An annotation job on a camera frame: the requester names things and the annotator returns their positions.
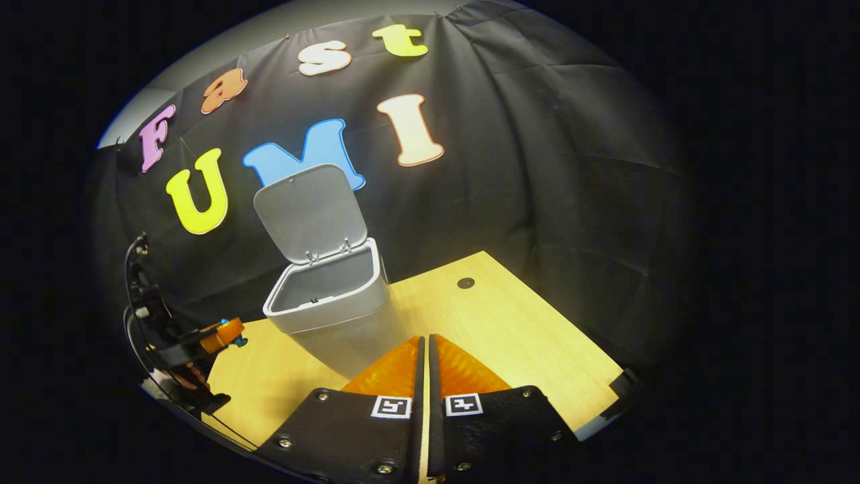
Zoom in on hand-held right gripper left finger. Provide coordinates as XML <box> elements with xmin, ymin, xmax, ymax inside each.
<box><xmin>254</xmin><ymin>334</ymin><xmax>427</xmax><ymax>484</ymax></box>

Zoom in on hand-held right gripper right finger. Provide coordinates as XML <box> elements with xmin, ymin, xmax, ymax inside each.
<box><xmin>428</xmin><ymin>333</ymin><xmax>580</xmax><ymax>484</ymax></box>

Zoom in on white desktop garbage bin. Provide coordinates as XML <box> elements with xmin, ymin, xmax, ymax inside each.
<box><xmin>253</xmin><ymin>163</ymin><xmax>390</xmax><ymax>380</ymax></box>

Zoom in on black clamp stand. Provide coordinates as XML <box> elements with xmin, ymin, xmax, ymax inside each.
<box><xmin>123</xmin><ymin>232</ymin><xmax>175</xmax><ymax>337</ymax></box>

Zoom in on black backdrop cloth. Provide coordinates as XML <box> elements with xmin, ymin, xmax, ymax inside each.
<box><xmin>87</xmin><ymin>0</ymin><xmax>693</xmax><ymax>377</ymax></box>

